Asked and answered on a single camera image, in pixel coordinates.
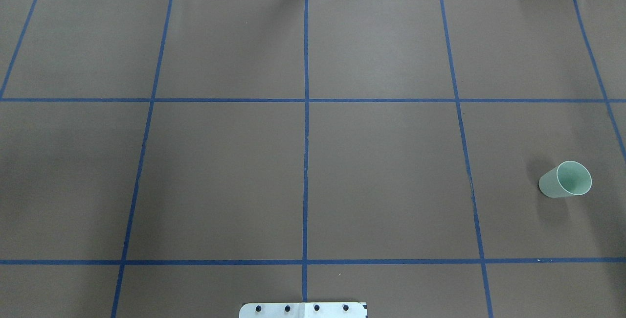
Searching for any light green plastic cup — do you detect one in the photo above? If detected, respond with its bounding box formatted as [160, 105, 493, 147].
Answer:
[538, 160, 593, 198]

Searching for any brown table mat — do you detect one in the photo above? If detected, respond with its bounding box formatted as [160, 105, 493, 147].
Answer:
[0, 0, 625, 318]

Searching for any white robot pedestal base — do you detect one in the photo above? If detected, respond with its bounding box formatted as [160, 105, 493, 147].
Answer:
[239, 302, 368, 318]

